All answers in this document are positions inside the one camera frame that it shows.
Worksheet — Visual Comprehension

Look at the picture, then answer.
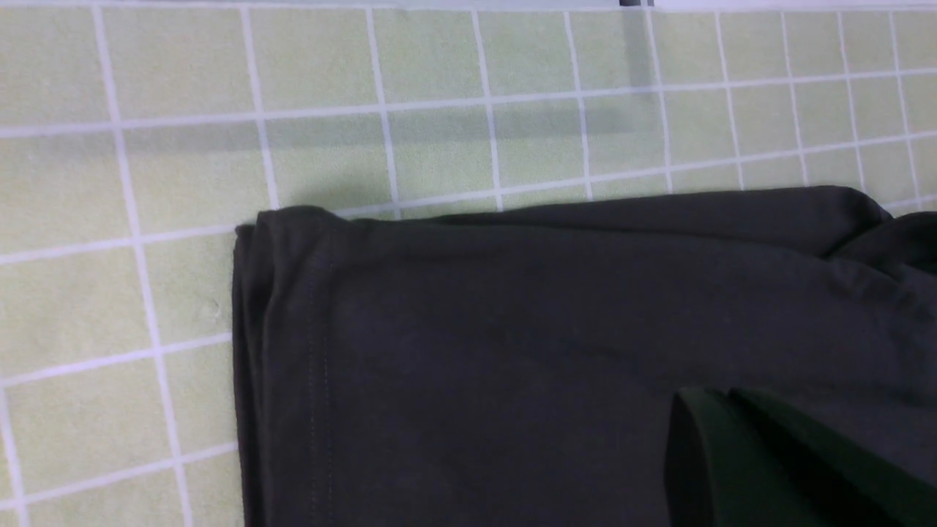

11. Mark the dark gray long-sleeve top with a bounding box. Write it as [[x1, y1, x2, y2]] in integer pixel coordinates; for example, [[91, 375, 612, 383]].
[[232, 186, 935, 526]]

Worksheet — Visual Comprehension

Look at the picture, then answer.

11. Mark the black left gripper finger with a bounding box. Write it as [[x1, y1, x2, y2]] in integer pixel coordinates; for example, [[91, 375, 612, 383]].
[[665, 388, 936, 526]]

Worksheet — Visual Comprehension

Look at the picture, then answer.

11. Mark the green checkered table cloth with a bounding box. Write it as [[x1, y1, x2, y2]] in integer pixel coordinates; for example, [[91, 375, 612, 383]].
[[1, 1, 936, 526]]

